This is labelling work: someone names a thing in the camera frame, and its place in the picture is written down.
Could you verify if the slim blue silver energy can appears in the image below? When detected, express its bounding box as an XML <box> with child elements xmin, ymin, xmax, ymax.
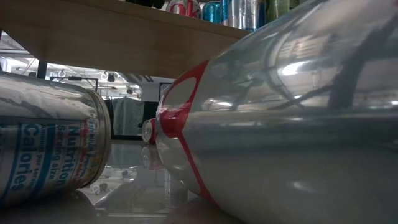
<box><xmin>201</xmin><ymin>1</ymin><xmax>222</xmax><ymax>24</ymax></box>
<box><xmin>220</xmin><ymin>0</ymin><xmax>267</xmax><ymax>32</ymax></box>
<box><xmin>0</xmin><ymin>70</ymin><xmax>112</xmax><ymax>208</ymax></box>

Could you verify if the silver Diet Coke can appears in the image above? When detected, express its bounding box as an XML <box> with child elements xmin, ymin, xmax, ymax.
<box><xmin>166</xmin><ymin>0</ymin><xmax>203</xmax><ymax>19</ymax></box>
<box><xmin>155</xmin><ymin>0</ymin><xmax>398</xmax><ymax>224</ymax></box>

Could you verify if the red Coca-Cola can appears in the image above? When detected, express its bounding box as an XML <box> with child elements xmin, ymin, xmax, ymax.
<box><xmin>141</xmin><ymin>118</ymin><xmax>159</xmax><ymax>146</ymax></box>

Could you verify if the grey-green hanging cloth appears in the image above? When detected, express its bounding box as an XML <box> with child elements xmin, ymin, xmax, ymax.
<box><xmin>111</xmin><ymin>96</ymin><xmax>146</xmax><ymax>137</ymax></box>

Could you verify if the green soda can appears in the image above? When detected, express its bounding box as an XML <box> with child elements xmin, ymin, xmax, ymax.
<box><xmin>266</xmin><ymin>0</ymin><xmax>301</xmax><ymax>24</ymax></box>

